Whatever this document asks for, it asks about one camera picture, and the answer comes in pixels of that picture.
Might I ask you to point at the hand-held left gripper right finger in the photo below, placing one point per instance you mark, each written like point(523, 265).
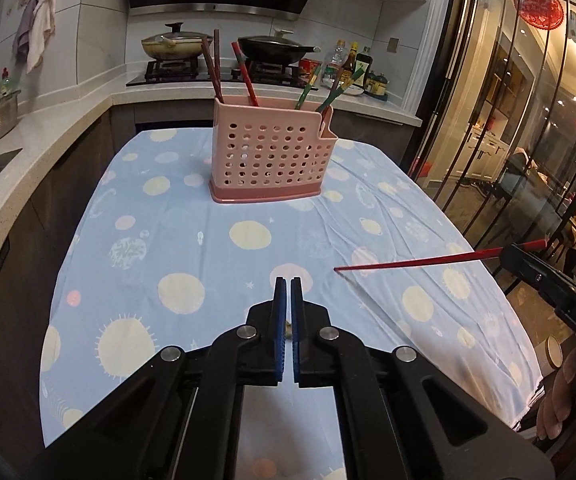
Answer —
point(296, 340)

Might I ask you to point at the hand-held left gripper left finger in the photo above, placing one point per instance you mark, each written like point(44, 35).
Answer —
point(280, 340)

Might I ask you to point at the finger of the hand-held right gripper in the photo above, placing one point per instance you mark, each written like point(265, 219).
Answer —
point(525, 265)

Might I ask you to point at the pink perforated utensil holder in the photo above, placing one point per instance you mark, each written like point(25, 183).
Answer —
point(268, 160)

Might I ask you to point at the green chopstick with red pattern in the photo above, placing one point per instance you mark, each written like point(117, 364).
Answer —
point(332, 92)

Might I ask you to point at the dark maroon chopstick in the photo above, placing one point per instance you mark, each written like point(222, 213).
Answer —
point(217, 65)

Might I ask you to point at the person's right hand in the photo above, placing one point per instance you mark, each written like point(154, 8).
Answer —
point(563, 400)

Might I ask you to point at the blue dotted tablecloth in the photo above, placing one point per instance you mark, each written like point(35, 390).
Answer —
point(192, 260)

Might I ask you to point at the glass sliding door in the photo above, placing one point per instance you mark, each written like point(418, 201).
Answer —
point(493, 110)

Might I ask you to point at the small seasoning jars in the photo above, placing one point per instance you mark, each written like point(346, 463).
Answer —
point(379, 85)

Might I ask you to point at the white plate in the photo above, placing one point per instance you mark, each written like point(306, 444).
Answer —
point(355, 91)

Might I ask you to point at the dark sauce bottle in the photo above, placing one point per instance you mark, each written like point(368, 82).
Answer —
point(364, 67)

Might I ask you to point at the round red paper-cut decoration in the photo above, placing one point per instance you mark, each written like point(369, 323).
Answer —
point(539, 7)

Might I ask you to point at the brown sauce bottle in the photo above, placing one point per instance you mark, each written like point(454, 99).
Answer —
point(350, 65)

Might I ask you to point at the red can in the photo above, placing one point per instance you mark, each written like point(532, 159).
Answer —
point(310, 66)

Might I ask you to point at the clear plastic bottle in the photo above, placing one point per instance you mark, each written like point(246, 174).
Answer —
point(335, 60)

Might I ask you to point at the black gas stove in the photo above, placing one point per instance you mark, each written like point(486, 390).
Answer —
point(177, 76)

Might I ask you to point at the brown chopstick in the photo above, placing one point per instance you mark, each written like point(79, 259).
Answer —
point(208, 65)

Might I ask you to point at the black frying pan with lid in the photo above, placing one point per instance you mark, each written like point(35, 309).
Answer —
point(273, 50)

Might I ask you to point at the beige wok with glass lid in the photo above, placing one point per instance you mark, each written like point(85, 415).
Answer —
point(172, 45)

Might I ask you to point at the green dish soap bottle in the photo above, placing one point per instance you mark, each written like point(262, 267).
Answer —
point(5, 85)

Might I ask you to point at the white cloth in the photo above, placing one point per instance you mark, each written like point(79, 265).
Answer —
point(40, 35)

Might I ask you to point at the purple cloth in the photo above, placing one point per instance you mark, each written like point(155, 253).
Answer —
point(23, 35)

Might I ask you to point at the wall socket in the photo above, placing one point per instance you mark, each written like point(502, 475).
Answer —
point(393, 45)

